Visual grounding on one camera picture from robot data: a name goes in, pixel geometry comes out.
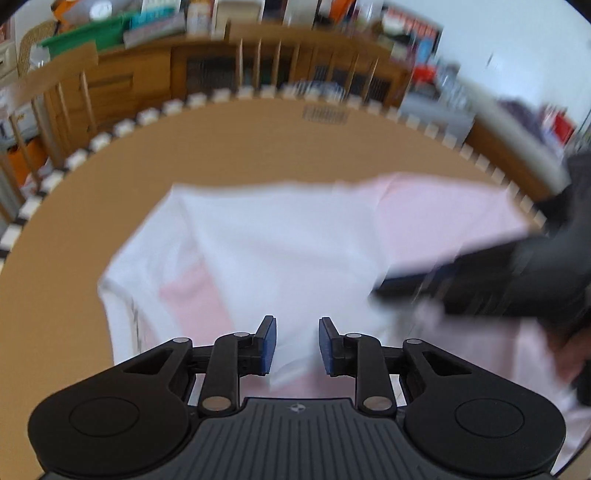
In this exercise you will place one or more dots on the grey box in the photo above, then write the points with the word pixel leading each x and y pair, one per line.
pixel 438 117

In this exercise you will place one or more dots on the white plastic storage rack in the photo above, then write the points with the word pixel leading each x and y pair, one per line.
pixel 7 62

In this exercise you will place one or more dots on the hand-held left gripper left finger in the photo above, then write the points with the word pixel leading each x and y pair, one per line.
pixel 269 346

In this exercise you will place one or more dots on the orange box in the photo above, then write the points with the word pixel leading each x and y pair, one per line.
pixel 25 159

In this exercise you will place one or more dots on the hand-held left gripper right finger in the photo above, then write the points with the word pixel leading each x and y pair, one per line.
pixel 325 348

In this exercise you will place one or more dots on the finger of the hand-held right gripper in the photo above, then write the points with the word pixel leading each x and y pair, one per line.
pixel 415 286

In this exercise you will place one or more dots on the black and white checkered tablecloth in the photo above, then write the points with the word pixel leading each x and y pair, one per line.
pixel 115 129

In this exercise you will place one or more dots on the pink and white shirt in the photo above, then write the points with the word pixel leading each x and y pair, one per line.
pixel 286 240

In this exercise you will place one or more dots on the green plastic bin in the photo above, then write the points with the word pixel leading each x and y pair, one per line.
pixel 87 32

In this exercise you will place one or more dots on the pale beige bar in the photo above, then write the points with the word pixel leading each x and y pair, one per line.
pixel 512 134

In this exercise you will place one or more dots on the wooden sideboard cabinet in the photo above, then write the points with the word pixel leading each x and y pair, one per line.
pixel 138 76

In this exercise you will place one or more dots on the wooden chair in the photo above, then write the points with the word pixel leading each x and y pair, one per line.
pixel 60 78
pixel 314 50

